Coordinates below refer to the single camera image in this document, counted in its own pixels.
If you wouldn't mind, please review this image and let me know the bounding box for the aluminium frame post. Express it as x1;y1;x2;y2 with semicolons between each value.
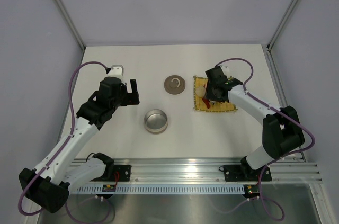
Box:
53;0;86;54
267;0;300;52

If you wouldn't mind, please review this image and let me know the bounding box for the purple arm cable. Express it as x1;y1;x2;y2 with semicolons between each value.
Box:
17;61;115;221
208;57;316;221

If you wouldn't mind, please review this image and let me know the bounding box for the taupe round lunch box lid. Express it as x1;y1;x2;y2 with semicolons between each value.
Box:
164;75;186;95

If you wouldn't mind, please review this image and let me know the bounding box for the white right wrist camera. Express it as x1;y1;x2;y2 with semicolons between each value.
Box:
220;65;230;75

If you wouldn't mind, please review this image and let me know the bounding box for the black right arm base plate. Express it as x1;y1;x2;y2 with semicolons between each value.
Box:
218;164;261;182

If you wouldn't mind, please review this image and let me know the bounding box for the round steel lunch box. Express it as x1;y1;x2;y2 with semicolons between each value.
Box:
144;109;168;134

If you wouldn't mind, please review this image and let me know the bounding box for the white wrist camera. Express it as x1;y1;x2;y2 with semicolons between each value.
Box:
220;65;230;75
106;65;124;77

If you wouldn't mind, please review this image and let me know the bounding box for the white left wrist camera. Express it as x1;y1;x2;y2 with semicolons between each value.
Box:
106;65;124;77

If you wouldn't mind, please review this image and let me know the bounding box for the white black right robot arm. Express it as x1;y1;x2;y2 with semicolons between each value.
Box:
205;66;305;181

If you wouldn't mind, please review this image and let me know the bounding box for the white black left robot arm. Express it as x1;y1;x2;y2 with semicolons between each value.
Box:
19;77;140;213

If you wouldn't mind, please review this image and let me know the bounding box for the perforated cable duct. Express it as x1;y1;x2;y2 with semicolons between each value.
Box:
74;183;245;195

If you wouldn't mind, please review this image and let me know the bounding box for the left aluminium frame post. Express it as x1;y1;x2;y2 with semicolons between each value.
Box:
53;0;86;54

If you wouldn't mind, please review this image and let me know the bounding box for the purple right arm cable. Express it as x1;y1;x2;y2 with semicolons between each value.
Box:
208;57;316;221

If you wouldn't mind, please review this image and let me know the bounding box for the right aluminium frame post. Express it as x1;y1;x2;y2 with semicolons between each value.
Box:
267;0;300;52

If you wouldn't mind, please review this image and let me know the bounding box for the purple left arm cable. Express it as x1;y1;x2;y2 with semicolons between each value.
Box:
17;61;115;221

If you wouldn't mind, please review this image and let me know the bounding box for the woven bamboo tray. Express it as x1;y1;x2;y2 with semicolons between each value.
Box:
193;75;237;113

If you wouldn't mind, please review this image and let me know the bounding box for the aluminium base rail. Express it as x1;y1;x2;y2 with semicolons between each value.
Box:
114;155;323;184

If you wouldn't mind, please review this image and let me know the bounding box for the white steamed bun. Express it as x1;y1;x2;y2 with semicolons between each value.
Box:
195;86;206;97

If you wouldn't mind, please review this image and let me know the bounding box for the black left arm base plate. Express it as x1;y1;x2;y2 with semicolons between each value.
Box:
113;164;131;182

